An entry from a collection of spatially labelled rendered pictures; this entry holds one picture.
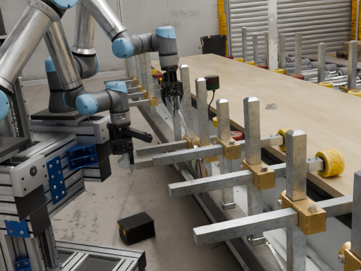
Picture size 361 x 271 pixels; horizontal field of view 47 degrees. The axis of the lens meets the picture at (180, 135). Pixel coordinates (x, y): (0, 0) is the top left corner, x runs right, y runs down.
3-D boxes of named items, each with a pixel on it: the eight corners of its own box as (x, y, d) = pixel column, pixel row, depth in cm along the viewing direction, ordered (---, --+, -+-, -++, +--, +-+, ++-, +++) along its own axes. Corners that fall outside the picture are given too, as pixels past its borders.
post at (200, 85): (205, 190, 176) (197, 79, 162) (203, 187, 180) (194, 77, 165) (213, 189, 177) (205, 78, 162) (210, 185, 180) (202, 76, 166)
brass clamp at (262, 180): (257, 191, 115) (256, 174, 114) (238, 173, 128) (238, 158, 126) (277, 187, 116) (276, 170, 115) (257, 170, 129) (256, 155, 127)
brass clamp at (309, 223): (303, 236, 92) (303, 216, 90) (275, 209, 104) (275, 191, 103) (328, 230, 93) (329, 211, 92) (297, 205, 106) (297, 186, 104)
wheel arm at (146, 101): (115, 110, 280) (114, 104, 279) (114, 109, 283) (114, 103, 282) (177, 101, 289) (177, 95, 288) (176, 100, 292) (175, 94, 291)
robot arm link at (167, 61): (157, 55, 167) (176, 53, 169) (158, 66, 168) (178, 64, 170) (160, 57, 160) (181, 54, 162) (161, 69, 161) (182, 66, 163)
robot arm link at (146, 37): (122, 36, 163) (145, 34, 158) (137, 33, 172) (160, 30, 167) (125, 56, 165) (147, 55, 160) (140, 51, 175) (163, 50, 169)
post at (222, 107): (226, 226, 154) (218, 100, 139) (223, 221, 157) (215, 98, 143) (235, 223, 155) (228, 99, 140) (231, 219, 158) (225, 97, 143)
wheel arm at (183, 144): (137, 158, 187) (136, 149, 186) (136, 155, 190) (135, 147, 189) (227, 142, 196) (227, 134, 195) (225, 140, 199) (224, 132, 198)
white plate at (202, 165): (208, 191, 167) (207, 169, 164) (191, 169, 192) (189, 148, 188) (210, 191, 168) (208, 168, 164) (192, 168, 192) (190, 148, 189)
